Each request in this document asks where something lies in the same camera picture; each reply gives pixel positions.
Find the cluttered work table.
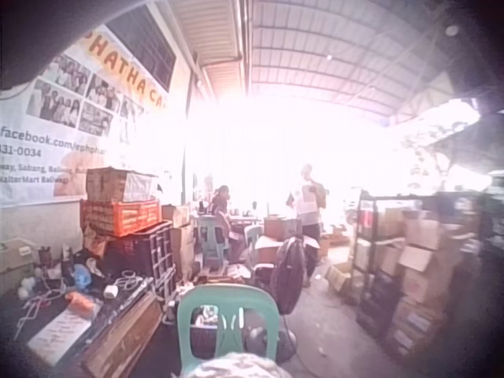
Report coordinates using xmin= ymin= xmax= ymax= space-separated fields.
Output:
xmin=231 ymin=200 xmax=293 ymax=230

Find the white plastic chair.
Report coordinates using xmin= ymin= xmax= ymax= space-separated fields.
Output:
xmin=243 ymin=224 xmax=265 ymax=269

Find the closed brown cardboard box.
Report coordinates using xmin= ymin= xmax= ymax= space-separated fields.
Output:
xmin=263 ymin=216 xmax=303 ymax=242

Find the open cardboard box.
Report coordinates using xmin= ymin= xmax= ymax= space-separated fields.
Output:
xmin=253 ymin=235 xmax=321 ymax=270

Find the pale green plastic chair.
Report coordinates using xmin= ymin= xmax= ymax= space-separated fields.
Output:
xmin=195 ymin=214 xmax=232 ymax=269

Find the small cardboard box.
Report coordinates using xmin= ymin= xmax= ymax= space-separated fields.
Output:
xmin=161 ymin=204 xmax=192 ymax=229

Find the black standing fan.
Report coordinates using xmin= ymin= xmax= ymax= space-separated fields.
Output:
xmin=251 ymin=235 xmax=307 ymax=364

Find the tall cardboard box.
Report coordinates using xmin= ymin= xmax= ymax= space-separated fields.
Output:
xmin=169 ymin=224 xmax=196 ymax=273

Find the dark plastic crate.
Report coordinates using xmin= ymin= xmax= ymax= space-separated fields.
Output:
xmin=102 ymin=220 xmax=177 ymax=293

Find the black metal shelf rack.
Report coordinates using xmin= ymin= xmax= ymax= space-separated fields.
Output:
xmin=350 ymin=191 xmax=418 ymax=339

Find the orange plastic crate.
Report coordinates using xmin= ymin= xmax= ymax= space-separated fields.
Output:
xmin=79 ymin=198 xmax=163 ymax=238

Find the cardboard box with white wrap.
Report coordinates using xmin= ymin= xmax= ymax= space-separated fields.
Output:
xmin=85 ymin=166 xmax=161 ymax=204

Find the dark woven basket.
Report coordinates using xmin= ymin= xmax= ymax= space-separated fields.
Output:
xmin=189 ymin=304 xmax=246 ymax=360

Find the patterned grey cloth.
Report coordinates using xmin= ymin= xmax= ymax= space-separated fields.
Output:
xmin=187 ymin=352 xmax=285 ymax=378

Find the dark louvre window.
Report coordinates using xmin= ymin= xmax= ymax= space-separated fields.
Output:
xmin=105 ymin=2 xmax=177 ymax=84

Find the blue plastic bag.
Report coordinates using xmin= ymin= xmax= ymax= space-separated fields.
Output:
xmin=72 ymin=263 xmax=94 ymax=293

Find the heap of cardboard boxes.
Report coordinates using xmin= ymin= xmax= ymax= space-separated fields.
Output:
xmin=387 ymin=204 xmax=480 ymax=358

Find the wooden board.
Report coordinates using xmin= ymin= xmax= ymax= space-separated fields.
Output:
xmin=80 ymin=292 xmax=165 ymax=378

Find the orange packet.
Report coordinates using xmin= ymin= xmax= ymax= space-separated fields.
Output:
xmin=64 ymin=291 xmax=96 ymax=311

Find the white paper sheet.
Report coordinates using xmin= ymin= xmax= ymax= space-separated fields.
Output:
xmin=27 ymin=308 xmax=94 ymax=365

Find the white coiled cable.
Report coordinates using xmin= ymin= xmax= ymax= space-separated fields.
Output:
xmin=113 ymin=269 xmax=143 ymax=293

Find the large printed wall banner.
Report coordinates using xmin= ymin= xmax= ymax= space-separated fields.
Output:
xmin=0 ymin=24 xmax=187 ymax=208

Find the white bent wire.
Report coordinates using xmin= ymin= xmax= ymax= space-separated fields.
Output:
xmin=13 ymin=290 xmax=65 ymax=340

